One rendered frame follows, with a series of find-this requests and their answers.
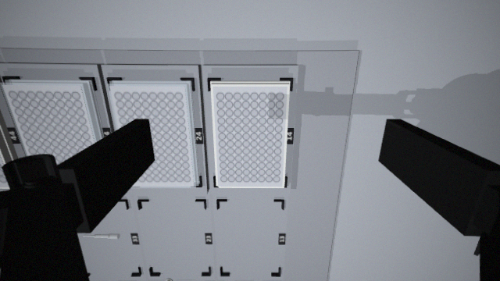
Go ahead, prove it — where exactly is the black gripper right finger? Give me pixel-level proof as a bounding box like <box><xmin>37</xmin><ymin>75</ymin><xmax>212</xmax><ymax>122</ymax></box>
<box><xmin>379</xmin><ymin>119</ymin><xmax>500</xmax><ymax>281</ymax></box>

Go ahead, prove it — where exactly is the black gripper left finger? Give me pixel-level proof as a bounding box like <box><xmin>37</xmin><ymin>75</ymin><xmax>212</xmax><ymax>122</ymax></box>
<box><xmin>0</xmin><ymin>119</ymin><xmax>155</xmax><ymax>281</ymax></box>

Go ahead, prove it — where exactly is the grey deck plate with bays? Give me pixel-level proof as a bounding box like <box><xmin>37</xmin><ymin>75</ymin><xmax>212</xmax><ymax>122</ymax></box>
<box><xmin>0</xmin><ymin>48</ymin><xmax>359</xmax><ymax>281</ymax></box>

